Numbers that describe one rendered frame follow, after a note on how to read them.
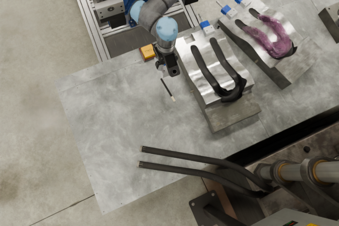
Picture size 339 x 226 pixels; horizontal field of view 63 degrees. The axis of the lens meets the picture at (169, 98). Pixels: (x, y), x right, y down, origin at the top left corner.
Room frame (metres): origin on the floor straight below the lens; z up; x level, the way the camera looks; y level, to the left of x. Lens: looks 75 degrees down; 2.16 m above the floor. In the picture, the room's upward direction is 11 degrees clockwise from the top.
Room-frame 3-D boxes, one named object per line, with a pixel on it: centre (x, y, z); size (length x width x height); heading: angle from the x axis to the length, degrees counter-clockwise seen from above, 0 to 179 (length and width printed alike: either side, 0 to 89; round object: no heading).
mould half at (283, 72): (0.79, -0.46, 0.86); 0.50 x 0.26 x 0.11; 52
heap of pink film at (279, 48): (0.79, -0.45, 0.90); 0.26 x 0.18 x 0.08; 52
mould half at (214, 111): (0.52, -0.21, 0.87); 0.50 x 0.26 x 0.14; 34
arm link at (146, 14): (0.56, 0.13, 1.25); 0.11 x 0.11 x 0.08; 60
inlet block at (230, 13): (0.91, -0.21, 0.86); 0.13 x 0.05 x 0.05; 52
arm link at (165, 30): (0.50, 0.06, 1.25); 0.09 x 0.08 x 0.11; 60
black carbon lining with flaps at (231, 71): (0.54, -0.21, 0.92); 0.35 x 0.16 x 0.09; 34
